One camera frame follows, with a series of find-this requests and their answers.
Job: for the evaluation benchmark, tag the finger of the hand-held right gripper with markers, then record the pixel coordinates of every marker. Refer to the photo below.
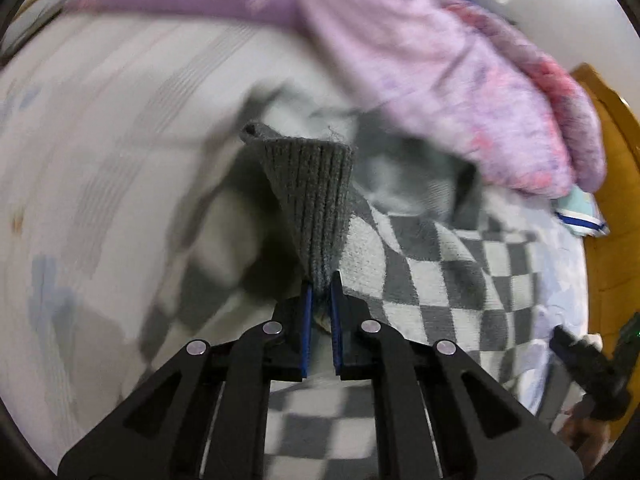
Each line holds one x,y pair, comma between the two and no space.
575,350

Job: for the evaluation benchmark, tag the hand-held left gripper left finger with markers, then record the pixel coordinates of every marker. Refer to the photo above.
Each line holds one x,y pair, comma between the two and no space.
306,330

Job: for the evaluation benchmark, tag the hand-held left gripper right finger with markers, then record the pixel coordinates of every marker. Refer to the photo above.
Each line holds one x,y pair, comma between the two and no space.
336,330

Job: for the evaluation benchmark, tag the grey checkered sweater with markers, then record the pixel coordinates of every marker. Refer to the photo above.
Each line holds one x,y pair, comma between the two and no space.
320,200

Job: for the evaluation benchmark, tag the person's right hand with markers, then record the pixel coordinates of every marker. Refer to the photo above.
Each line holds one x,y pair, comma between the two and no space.
585,435

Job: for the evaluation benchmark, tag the teal striped pillow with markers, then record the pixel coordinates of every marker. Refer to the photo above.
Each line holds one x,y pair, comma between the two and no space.
580,212

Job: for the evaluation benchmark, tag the wooden headboard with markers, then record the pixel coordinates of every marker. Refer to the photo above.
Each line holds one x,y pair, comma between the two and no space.
615,210

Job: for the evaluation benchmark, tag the purple floral quilt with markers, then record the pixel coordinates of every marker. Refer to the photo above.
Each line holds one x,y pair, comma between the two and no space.
410,60

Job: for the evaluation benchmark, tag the printed bed sheet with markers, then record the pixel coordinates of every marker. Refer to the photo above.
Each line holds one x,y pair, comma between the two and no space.
100,135

